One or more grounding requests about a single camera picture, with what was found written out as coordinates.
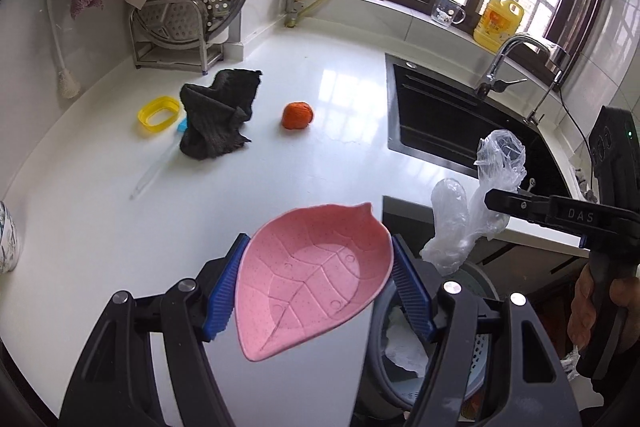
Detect clear glass mug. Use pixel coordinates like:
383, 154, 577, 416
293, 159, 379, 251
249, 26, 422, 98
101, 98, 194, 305
431, 0, 467, 28

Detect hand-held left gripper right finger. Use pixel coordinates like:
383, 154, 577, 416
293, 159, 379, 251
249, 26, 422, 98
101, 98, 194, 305
391, 234, 583, 427

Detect yellow detergent bottle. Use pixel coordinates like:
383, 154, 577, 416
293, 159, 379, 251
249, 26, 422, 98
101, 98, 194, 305
472, 0, 526, 54

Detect steel dish rack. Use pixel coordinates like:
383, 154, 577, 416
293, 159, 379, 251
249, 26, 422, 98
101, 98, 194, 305
129, 0, 226, 75

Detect black kitchen sink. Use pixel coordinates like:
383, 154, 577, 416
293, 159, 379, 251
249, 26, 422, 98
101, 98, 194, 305
385, 53, 571, 202

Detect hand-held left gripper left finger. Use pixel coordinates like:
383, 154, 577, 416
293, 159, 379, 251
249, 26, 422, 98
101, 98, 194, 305
59, 233, 251, 427

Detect grey perforated trash bin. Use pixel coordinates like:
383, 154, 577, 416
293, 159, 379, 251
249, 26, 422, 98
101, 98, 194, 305
370, 259, 501, 427

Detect clear plastic bag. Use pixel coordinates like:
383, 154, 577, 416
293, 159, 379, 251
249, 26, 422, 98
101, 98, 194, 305
420, 129, 528, 275

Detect yellow plastic dish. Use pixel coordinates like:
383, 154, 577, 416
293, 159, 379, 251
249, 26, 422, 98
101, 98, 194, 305
137, 96, 182, 132

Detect black cloth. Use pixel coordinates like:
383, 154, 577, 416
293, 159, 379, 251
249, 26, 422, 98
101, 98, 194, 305
179, 68, 263, 160

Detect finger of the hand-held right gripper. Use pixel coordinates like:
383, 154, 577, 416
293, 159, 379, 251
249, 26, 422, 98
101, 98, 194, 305
484, 187, 551, 228

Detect person's right hand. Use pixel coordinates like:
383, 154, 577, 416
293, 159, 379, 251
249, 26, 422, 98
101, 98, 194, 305
566, 264, 640, 353

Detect pink leaf shaped dish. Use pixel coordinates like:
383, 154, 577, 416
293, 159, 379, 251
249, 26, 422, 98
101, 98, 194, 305
234, 202, 393, 362

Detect chrome kitchen faucet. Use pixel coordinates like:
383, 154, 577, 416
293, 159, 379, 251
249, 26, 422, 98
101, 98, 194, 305
475, 33, 571, 98

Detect white crumpled paper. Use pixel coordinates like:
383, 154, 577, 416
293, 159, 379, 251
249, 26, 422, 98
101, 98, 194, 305
385, 304, 431, 375

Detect orange ball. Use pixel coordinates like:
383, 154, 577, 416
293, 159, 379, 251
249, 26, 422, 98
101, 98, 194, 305
281, 102, 315, 131

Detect thin chrome water tap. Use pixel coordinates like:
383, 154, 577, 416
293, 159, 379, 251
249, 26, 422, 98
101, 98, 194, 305
525, 72, 563, 128

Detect white handled bottle brush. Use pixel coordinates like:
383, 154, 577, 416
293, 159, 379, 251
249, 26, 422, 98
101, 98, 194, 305
44, 0, 81, 100

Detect white patterned bowl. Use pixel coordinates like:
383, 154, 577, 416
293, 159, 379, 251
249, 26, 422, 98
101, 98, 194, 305
0, 201, 20, 275

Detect thin clear stick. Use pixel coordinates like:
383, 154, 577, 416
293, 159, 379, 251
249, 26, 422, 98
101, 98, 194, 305
129, 142, 181, 202

